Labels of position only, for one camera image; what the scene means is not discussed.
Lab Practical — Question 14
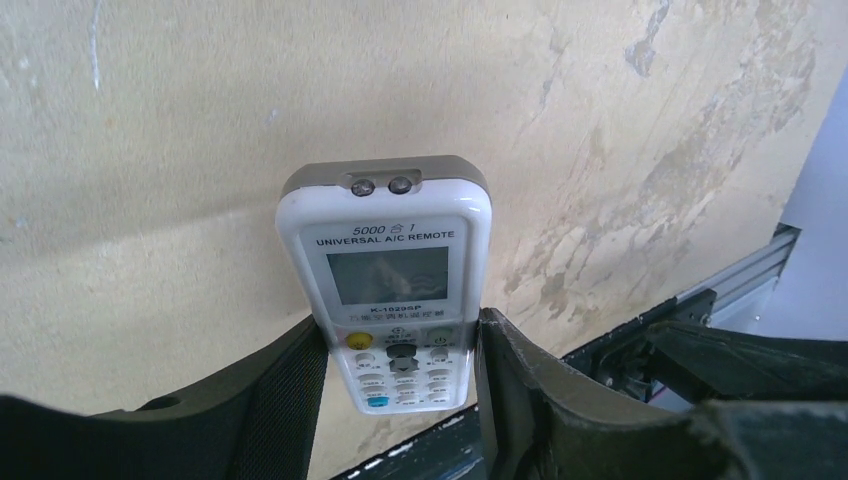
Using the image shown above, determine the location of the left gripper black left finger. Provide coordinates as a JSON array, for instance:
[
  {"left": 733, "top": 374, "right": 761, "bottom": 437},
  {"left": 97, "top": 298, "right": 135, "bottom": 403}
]
[{"left": 1, "top": 317, "right": 328, "bottom": 479}]

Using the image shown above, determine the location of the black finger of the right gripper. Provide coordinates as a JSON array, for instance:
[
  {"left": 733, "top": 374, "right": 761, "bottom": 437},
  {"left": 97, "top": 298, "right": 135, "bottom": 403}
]
[{"left": 646, "top": 322, "right": 847, "bottom": 404}]

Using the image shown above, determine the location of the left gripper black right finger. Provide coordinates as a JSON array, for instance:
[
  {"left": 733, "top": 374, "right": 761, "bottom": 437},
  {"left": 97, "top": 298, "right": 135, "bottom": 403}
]
[{"left": 476, "top": 309, "right": 847, "bottom": 479}]

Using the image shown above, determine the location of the grey remote control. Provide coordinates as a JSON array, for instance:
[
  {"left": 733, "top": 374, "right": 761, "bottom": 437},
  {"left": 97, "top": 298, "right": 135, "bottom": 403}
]
[{"left": 275, "top": 155, "right": 492, "bottom": 415}]

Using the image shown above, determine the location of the aluminium frame rail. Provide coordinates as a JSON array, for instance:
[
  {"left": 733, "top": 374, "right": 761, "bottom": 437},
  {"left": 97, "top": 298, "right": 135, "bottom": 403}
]
[{"left": 676, "top": 223, "right": 801, "bottom": 334}]

